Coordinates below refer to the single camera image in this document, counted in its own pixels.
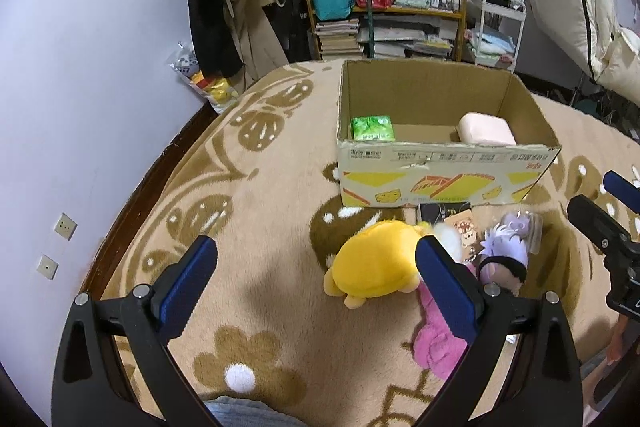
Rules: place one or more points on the printed cardboard box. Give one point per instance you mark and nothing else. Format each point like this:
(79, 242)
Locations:
(440, 167)

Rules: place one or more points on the pile of books and papers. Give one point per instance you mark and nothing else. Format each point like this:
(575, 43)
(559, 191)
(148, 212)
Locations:
(415, 39)

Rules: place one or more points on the person's jeans leg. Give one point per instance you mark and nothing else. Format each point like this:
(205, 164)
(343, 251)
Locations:
(250, 414)

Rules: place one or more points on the stack of books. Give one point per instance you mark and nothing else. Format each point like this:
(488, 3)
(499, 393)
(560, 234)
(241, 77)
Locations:
(340, 39)

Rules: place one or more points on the purple-haired plush doll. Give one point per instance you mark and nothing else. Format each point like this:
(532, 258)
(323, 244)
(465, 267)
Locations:
(502, 252)

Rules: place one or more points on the white wall socket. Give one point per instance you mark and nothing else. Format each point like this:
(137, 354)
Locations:
(48, 267)
(65, 226)

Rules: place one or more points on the yellow plush toy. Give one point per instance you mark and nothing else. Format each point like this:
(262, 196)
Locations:
(372, 262)

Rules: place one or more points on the plastic bag of snacks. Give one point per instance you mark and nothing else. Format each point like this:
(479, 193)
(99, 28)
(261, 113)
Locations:
(200, 79)

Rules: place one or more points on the black coat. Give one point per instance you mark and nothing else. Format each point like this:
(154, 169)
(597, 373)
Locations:
(210, 27)

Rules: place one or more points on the cream quilt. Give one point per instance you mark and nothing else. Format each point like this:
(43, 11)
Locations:
(622, 67)

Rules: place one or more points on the person's right forearm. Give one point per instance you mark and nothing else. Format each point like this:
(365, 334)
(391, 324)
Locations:
(616, 337)

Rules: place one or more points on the beige flower-pattern blanket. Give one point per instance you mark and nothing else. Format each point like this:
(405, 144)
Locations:
(280, 217)

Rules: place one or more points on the green tissue pack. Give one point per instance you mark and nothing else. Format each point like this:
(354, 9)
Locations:
(372, 128)

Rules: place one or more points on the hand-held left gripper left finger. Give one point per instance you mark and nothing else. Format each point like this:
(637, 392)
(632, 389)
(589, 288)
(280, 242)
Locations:
(190, 287)

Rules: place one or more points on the pink plush toy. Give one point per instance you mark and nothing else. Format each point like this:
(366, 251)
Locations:
(437, 347)

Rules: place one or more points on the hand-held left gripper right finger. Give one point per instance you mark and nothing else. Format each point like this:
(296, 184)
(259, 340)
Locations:
(445, 292)

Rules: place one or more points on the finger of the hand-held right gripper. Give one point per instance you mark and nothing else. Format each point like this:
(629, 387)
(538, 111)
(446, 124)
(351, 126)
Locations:
(595, 219)
(620, 188)

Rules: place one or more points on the white trolley cart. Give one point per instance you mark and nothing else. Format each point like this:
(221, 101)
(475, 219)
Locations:
(520, 32)

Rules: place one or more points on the beige coat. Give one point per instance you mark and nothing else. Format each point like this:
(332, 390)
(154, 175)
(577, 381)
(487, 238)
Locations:
(260, 37)

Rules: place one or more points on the black tissue pack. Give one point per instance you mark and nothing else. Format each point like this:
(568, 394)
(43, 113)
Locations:
(442, 211)

